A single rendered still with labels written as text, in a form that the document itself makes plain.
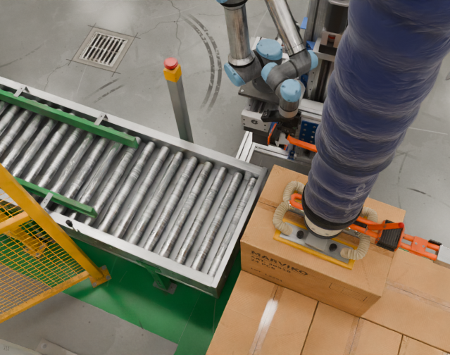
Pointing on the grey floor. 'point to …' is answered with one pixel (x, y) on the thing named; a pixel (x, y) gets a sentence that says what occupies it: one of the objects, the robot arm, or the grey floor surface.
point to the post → (179, 102)
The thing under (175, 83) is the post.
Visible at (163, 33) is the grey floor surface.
